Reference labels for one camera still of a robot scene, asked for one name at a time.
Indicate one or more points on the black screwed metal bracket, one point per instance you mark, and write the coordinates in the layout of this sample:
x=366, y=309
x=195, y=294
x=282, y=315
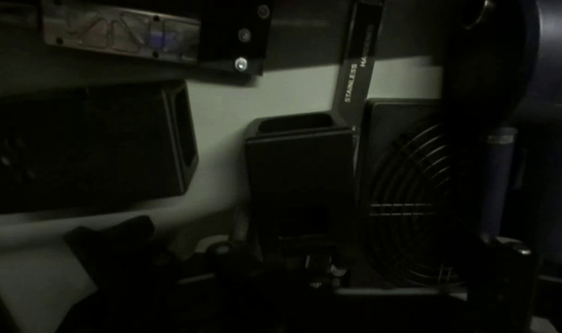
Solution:
x=236, y=37

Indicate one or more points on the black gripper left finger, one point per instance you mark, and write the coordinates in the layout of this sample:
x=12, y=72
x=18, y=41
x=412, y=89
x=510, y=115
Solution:
x=231, y=289

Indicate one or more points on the grey-blue cylinder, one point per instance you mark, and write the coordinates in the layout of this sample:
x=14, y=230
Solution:
x=501, y=185

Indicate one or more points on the black cylindrical tool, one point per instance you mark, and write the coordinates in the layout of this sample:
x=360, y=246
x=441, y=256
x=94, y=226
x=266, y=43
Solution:
x=489, y=56

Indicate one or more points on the stainless steel ruler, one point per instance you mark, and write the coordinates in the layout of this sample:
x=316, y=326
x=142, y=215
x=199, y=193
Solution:
x=356, y=56

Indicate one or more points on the packaged hand tools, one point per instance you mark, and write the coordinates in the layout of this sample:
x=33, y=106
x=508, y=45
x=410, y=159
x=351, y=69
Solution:
x=120, y=30

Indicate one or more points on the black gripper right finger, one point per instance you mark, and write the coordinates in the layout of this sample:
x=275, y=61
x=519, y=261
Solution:
x=502, y=283

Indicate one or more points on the black fan unit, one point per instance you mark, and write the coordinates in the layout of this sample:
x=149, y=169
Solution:
x=410, y=196

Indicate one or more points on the black rectangular box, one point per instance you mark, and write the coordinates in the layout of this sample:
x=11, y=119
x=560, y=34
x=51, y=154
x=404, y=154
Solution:
x=83, y=148

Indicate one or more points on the small black cube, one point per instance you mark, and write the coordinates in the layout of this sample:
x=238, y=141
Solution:
x=299, y=178

